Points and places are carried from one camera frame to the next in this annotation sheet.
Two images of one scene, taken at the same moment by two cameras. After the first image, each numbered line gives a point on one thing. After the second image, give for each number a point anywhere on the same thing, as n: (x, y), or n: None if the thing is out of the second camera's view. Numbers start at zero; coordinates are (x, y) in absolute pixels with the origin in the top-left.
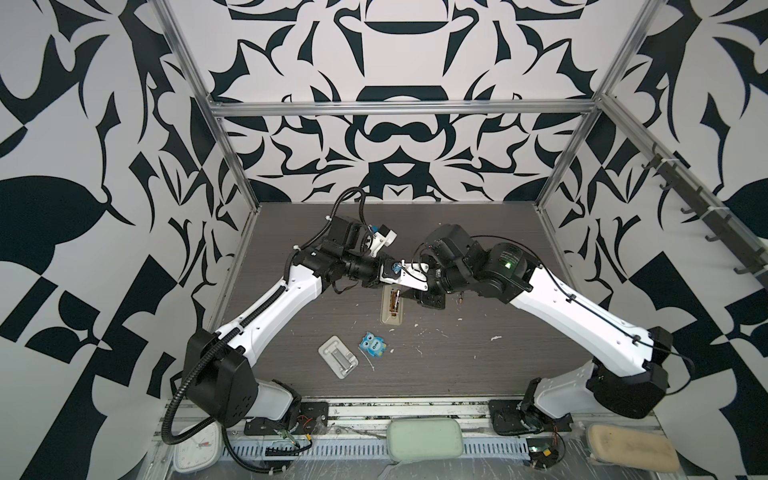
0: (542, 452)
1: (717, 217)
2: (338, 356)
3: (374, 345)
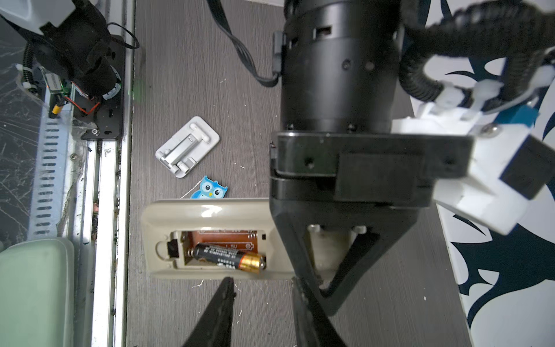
0: None
1: None
2: (184, 152)
3: (209, 189)
